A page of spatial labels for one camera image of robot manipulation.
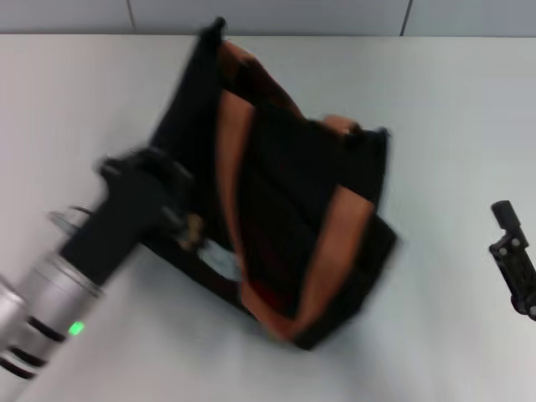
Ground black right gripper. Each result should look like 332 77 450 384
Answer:
488 199 536 323

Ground black food bag orange straps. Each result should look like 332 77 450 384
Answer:
140 16 399 352

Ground left gripper cable metal plug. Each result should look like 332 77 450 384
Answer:
48 205 95 234

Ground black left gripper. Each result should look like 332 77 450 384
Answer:
61 147 194 286

